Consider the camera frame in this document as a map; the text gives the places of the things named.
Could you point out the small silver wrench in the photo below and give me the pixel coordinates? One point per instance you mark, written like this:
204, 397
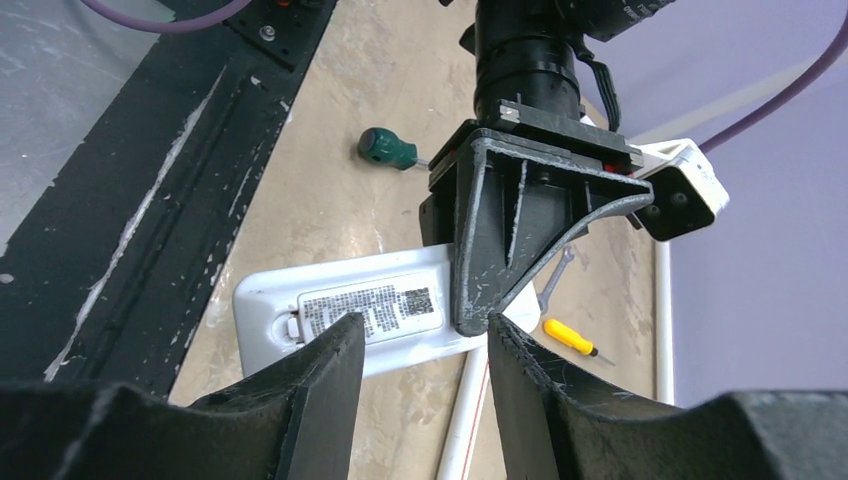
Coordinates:
543, 298

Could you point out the green handled screwdriver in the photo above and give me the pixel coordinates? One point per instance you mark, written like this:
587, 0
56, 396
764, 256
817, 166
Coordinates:
383, 147

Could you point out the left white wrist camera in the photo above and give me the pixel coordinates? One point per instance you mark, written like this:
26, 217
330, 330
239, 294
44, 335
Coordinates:
688, 195

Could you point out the yellow handled screwdriver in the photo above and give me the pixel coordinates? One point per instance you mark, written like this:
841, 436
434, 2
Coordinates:
572, 339

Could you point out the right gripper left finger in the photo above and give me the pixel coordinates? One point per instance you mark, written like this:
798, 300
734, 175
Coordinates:
294, 419

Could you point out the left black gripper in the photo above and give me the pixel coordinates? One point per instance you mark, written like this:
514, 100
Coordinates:
511, 192

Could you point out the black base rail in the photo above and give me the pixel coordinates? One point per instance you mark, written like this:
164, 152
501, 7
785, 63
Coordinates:
119, 295

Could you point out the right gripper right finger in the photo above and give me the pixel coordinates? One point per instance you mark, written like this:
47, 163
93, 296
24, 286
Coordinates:
559, 421

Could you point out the white AC remote control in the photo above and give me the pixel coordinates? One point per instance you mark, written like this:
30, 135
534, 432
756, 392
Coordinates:
404, 297

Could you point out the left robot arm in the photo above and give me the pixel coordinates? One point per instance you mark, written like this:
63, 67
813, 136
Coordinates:
533, 53

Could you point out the white PVC pipe frame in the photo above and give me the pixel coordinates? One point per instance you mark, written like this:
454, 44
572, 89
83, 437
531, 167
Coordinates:
511, 188

